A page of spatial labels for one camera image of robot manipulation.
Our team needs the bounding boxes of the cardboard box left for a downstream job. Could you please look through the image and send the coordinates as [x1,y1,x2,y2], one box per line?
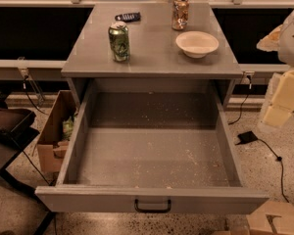
[37,90,76,172]

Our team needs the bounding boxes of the black drawer handle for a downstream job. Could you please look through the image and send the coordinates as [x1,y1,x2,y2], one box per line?
[134,199,172,213]

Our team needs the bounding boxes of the black chair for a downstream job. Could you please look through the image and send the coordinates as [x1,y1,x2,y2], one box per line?
[0,73,57,235]

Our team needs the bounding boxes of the cardboard box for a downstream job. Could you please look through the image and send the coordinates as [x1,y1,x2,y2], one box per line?
[212,200,294,235]
[37,90,76,172]

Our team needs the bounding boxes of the black cable left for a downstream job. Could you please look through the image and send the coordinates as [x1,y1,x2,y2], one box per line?
[22,75,57,186]

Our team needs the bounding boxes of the white bowl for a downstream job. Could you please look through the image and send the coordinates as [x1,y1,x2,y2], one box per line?
[175,31,219,58]

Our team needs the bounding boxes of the black cable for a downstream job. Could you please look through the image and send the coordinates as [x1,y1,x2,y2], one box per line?
[22,75,57,186]
[227,75,290,204]

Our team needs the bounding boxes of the cardboard box bottom right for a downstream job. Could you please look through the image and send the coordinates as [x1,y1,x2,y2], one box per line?
[212,200,294,235]

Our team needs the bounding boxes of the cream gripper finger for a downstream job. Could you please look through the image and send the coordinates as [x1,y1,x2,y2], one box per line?
[262,69,294,127]

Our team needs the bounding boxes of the grey cabinet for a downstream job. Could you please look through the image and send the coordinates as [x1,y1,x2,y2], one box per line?
[62,1,242,104]

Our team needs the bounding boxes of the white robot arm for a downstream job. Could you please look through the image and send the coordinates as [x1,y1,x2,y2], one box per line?
[257,10,294,132]

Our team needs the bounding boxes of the orange soda can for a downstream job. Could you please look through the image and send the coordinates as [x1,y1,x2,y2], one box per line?
[171,0,189,30]

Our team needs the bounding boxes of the black power adapter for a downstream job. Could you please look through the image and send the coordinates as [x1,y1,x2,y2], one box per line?
[238,131,258,145]

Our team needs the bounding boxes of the open grey top drawer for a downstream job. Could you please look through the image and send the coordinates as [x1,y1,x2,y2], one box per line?
[36,78,268,214]

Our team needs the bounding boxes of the green chip bag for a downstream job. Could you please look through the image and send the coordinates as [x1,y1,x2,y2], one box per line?
[62,117,74,140]

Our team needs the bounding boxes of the black cable right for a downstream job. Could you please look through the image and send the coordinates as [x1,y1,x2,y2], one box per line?
[227,75,290,204]

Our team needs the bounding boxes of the green soda can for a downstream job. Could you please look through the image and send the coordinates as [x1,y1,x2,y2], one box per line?
[108,22,130,62]

